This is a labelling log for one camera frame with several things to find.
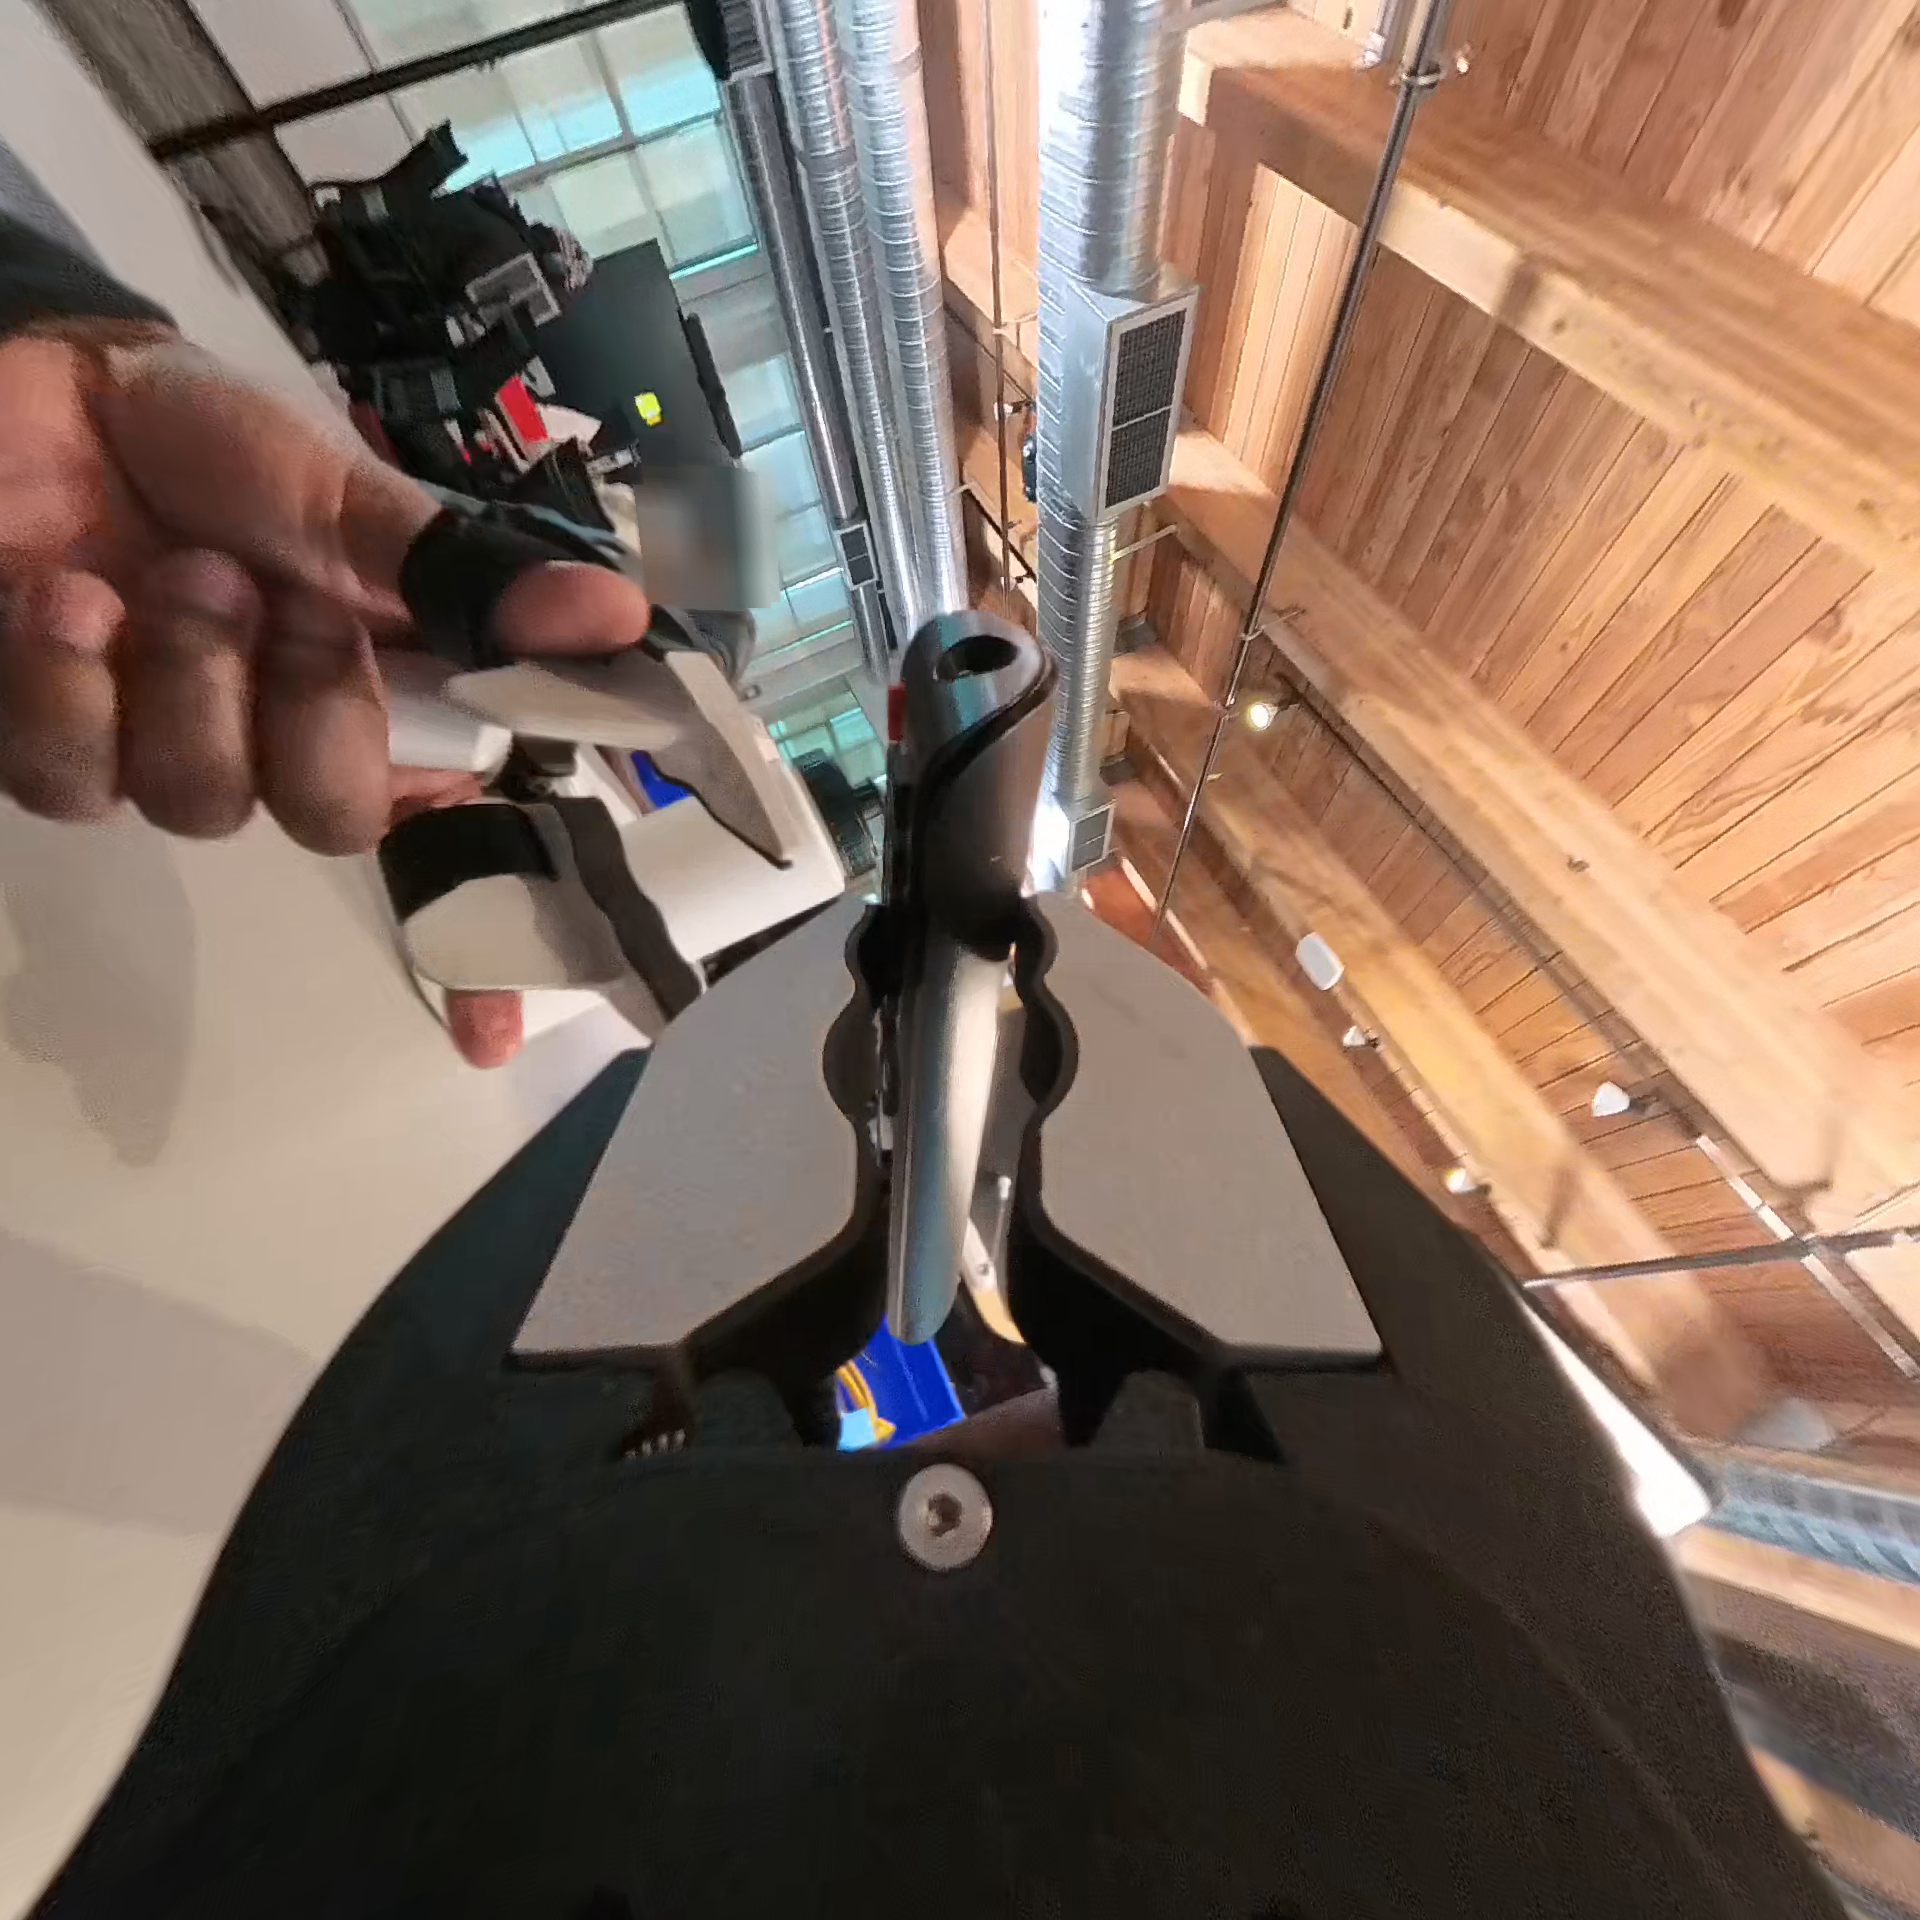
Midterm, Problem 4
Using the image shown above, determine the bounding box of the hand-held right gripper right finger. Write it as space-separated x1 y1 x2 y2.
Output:
1006 892 1385 1373

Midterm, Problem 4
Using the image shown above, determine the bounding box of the white panel stand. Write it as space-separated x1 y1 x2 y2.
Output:
960 1154 1028 1296

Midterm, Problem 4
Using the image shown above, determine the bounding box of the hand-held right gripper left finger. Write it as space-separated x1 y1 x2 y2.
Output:
509 895 889 1404

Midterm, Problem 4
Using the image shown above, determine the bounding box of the silver spiral air duct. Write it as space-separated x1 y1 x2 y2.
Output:
728 0 977 684

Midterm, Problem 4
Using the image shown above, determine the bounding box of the black monitor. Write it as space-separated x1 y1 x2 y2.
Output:
528 240 747 471

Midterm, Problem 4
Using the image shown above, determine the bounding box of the softbox light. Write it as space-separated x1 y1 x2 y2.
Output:
1523 1283 1718 1544

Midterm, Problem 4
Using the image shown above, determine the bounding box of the person's left forearm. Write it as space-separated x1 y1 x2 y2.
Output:
0 142 179 360

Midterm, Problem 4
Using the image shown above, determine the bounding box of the blue plastic bin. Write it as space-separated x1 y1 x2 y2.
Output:
830 1333 964 1452

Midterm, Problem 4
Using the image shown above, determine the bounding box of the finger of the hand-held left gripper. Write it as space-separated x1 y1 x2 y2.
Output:
448 644 800 872
397 803 710 1040

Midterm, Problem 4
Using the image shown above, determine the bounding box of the black curved electronic device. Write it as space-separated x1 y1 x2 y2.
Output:
880 613 1061 1346

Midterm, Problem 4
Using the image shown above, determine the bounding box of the black floor lamp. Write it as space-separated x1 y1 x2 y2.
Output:
147 0 754 165

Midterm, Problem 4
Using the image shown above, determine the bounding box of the person's left hand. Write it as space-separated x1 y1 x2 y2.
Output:
0 319 657 1070

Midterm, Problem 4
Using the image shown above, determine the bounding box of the frosted glass window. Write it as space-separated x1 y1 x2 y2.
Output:
336 0 904 788

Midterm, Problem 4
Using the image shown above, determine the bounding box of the silver air duct with vent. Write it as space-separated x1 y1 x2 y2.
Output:
1032 0 1204 885

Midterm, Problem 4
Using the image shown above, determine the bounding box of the white plastic bottle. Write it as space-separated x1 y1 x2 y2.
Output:
577 731 851 986

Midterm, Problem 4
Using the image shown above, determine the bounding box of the black office chair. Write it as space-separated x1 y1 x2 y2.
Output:
304 128 596 460

